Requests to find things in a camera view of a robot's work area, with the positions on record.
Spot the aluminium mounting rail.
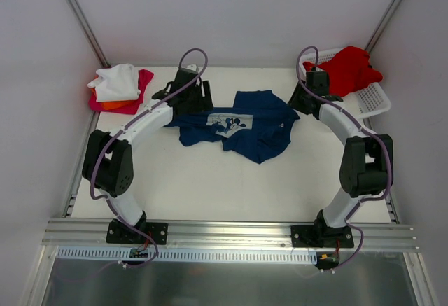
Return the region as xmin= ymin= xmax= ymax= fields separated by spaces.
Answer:
xmin=41 ymin=218 xmax=421 ymax=253

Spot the white perforated plastic basket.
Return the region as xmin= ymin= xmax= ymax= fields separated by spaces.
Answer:
xmin=299 ymin=48 xmax=391 ymax=120

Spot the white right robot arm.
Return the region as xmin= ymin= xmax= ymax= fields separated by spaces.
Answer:
xmin=288 ymin=69 xmax=393 ymax=247

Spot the blue cartoon print t-shirt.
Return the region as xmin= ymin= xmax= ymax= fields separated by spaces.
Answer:
xmin=168 ymin=90 xmax=300 ymax=164

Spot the right aluminium frame post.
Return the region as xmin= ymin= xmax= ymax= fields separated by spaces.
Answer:
xmin=365 ymin=0 xmax=404 ymax=53

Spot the orange folded t-shirt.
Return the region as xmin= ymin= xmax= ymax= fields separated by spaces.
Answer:
xmin=90 ymin=88 xmax=134 ymax=111

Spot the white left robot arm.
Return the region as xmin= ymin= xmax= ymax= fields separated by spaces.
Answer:
xmin=82 ymin=68 xmax=214 ymax=243

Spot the red t-shirt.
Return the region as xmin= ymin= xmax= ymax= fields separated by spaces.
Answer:
xmin=299 ymin=46 xmax=383 ymax=97

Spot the aluminium frame post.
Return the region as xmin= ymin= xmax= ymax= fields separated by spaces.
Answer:
xmin=66 ymin=0 xmax=110 ymax=68
xmin=365 ymin=0 xmax=404 ymax=53

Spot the pink folded t-shirt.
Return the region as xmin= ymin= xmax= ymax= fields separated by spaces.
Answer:
xmin=88 ymin=69 xmax=154 ymax=115

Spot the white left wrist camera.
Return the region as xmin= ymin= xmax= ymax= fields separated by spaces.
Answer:
xmin=186 ymin=64 xmax=199 ymax=74

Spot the white slotted cable duct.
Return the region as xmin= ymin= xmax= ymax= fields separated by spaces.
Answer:
xmin=57 ymin=246 xmax=317 ymax=265

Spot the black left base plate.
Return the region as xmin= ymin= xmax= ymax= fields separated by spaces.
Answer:
xmin=106 ymin=219 xmax=169 ymax=245

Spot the left aluminium frame post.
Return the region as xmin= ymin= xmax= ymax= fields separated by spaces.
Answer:
xmin=66 ymin=0 xmax=110 ymax=68

